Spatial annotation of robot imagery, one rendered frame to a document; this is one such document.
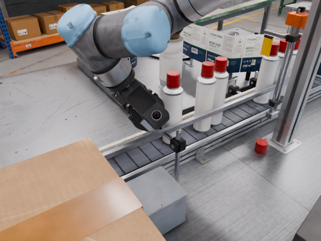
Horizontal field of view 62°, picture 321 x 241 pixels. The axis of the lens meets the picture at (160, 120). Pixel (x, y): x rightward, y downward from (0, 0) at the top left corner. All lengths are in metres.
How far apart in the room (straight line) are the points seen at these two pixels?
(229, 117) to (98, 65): 0.49
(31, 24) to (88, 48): 3.86
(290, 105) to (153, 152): 0.40
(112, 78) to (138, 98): 0.07
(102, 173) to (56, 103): 0.79
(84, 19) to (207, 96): 0.38
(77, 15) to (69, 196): 0.31
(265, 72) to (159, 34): 0.55
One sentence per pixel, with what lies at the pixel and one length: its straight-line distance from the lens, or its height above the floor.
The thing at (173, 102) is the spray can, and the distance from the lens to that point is 0.66.
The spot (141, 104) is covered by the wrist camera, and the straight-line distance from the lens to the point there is 0.56.
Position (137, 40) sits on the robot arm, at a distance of 0.43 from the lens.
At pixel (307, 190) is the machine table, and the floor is 0.83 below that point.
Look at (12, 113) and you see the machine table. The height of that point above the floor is 0.83.
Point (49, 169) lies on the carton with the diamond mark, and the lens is 0.35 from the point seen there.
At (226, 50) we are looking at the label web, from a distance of 1.06.
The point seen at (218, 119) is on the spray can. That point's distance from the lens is 0.82.
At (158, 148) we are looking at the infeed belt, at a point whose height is 0.88.
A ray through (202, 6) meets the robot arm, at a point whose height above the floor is 1.25.
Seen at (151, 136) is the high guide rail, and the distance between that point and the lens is 0.63.
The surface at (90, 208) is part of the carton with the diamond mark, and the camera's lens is 0.30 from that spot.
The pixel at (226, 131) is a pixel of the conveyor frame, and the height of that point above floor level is 0.88.
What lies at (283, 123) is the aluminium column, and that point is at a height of 0.90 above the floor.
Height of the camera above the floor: 1.35
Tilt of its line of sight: 34 degrees down
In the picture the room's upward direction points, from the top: straight up
